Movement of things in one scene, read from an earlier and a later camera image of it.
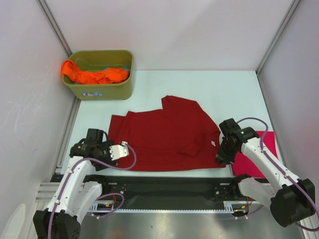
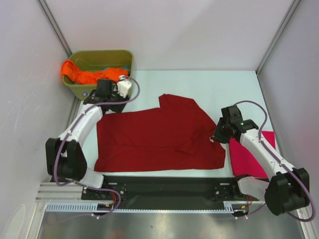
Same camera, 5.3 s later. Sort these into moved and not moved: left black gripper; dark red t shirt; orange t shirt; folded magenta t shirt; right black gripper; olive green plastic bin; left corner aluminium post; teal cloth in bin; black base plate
Moved: right black gripper; dark red t shirt; left black gripper
Not moved: black base plate; orange t shirt; left corner aluminium post; olive green plastic bin; teal cloth in bin; folded magenta t shirt
